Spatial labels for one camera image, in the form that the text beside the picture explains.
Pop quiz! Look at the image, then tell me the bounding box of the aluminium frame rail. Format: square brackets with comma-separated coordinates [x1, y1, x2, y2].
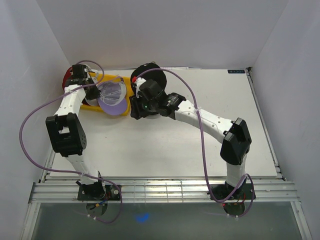
[20, 179, 312, 240]

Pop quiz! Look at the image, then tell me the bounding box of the white baseball cap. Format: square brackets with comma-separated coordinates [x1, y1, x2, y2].
[83, 98, 100, 107]

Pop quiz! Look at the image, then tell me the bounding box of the blue table label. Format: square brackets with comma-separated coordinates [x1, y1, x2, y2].
[227, 69, 246, 74]

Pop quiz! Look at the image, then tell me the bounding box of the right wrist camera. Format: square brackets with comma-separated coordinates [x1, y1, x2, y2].
[131, 76, 146, 98]

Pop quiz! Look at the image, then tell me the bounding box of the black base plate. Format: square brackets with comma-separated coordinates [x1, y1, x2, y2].
[210, 182, 256, 200]
[76, 184, 122, 201]

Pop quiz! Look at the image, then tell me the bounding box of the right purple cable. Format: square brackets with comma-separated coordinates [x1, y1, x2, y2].
[134, 67, 256, 218]

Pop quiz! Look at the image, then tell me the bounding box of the yellow plastic tray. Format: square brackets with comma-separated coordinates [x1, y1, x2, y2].
[80, 74, 133, 116]

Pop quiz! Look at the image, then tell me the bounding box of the red baseball cap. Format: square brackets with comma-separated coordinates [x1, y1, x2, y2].
[62, 67, 72, 90]

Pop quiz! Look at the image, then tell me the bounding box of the purple visor cap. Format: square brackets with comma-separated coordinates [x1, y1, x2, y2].
[97, 76, 128, 116]

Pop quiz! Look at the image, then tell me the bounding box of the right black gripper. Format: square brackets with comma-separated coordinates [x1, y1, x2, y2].
[129, 93, 157, 121]

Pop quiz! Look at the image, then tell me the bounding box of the black baseball cap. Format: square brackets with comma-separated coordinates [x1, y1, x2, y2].
[130, 62, 167, 90]

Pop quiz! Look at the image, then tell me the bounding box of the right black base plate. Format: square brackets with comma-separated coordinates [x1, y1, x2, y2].
[210, 182, 256, 200]

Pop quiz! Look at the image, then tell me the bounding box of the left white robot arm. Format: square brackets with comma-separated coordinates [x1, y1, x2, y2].
[45, 63, 106, 200]

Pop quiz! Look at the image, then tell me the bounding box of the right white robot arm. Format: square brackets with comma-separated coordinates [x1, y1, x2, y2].
[129, 77, 252, 199]

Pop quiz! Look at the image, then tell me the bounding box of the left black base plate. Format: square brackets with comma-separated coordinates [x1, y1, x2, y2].
[76, 184, 122, 201]

